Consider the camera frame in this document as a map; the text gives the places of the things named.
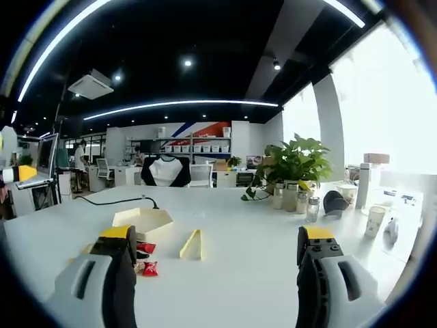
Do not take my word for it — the computer monitor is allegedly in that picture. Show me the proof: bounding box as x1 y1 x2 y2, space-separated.
35 133 60 179

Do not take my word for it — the white mesh office chair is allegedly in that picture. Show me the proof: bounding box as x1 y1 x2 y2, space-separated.
189 163 214 189

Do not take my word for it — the cream hexagonal container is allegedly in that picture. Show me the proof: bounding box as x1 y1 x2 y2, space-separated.
112 206 174 242

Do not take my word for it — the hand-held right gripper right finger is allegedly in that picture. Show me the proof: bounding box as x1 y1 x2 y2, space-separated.
296 225 386 328

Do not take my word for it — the white thermos bottle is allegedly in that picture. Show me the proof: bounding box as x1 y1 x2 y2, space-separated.
354 163 372 210

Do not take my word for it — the green potted plant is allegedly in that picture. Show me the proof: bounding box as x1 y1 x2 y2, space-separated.
240 133 334 202

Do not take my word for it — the chair with black-white shirt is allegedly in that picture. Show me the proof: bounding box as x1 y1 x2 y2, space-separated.
140 154 193 189

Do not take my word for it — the cardboard box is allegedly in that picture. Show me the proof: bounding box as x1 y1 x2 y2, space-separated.
363 152 391 165

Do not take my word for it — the ceiling air conditioner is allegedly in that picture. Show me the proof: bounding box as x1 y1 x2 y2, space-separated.
67 68 115 101

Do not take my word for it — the red food packet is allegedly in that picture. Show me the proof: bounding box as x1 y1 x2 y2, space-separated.
136 241 157 256
141 260 160 278

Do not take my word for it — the white paper cup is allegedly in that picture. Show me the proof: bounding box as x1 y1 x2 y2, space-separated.
363 205 387 238

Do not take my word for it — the small white device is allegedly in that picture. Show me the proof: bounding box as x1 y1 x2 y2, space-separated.
383 216 401 245

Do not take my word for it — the storage shelf with white bins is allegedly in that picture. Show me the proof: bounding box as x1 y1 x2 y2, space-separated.
125 125 234 165

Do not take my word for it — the black power cable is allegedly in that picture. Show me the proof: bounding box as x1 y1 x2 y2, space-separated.
74 194 160 210

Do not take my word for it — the black cap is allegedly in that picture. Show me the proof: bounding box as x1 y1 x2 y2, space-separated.
322 190 350 218

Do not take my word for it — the glass spice jar silver lid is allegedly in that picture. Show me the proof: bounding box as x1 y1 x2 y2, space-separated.
305 196 321 223

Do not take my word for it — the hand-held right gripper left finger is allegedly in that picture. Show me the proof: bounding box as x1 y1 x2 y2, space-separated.
44 224 139 328

